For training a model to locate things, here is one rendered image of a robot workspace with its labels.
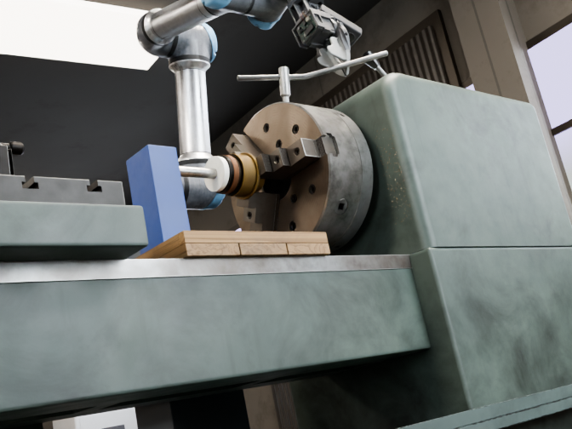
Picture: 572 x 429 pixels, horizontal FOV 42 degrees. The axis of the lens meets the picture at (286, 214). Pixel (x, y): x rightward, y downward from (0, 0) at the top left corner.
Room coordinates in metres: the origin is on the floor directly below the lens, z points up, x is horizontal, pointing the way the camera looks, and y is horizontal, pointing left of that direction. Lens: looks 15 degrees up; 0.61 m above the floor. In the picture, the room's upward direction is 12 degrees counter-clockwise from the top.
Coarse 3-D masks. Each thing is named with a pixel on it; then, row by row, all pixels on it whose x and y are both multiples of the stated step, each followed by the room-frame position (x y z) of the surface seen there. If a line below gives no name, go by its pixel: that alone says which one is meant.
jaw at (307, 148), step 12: (300, 144) 1.35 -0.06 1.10; (312, 144) 1.37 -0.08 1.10; (324, 144) 1.37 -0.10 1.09; (264, 156) 1.38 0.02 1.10; (276, 156) 1.38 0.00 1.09; (288, 156) 1.38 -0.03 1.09; (300, 156) 1.36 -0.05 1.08; (312, 156) 1.36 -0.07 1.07; (264, 168) 1.38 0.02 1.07; (276, 168) 1.38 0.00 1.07; (288, 168) 1.39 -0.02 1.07; (300, 168) 1.40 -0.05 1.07
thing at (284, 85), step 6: (282, 66) 1.46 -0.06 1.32; (282, 72) 1.46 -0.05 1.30; (288, 72) 1.47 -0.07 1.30; (282, 78) 1.47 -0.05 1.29; (288, 78) 1.47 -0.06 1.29; (282, 84) 1.47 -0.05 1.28; (288, 84) 1.47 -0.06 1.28; (282, 90) 1.47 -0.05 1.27; (288, 90) 1.47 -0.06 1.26; (282, 96) 1.48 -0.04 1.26; (288, 96) 1.48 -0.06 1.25
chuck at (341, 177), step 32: (256, 128) 1.49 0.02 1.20; (288, 128) 1.43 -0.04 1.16; (320, 128) 1.37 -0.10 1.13; (320, 160) 1.38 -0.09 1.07; (352, 160) 1.41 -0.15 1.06; (288, 192) 1.45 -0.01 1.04; (320, 192) 1.39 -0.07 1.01; (352, 192) 1.42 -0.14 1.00; (288, 224) 1.47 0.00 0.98; (320, 224) 1.41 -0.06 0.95
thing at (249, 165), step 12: (228, 156) 1.36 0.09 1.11; (240, 156) 1.38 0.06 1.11; (252, 156) 1.39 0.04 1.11; (240, 168) 1.37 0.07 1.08; (252, 168) 1.38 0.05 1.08; (228, 180) 1.36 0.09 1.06; (240, 180) 1.37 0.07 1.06; (252, 180) 1.38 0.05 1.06; (264, 180) 1.42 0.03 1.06; (216, 192) 1.39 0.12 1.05; (228, 192) 1.38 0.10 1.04; (240, 192) 1.39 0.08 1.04; (252, 192) 1.40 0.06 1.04
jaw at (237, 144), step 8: (232, 136) 1.49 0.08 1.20; (240, 136) 1.50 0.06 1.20; (248, 136) 1.52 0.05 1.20; (232, 144) 1.50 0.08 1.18; (240, 144) 1.48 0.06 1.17; (248, 144) 1.49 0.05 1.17; (232, 152) 1.47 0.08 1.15; (240, 152) 1.44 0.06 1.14; (248, 152) 1.46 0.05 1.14; (256, 152) 1.48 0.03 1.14
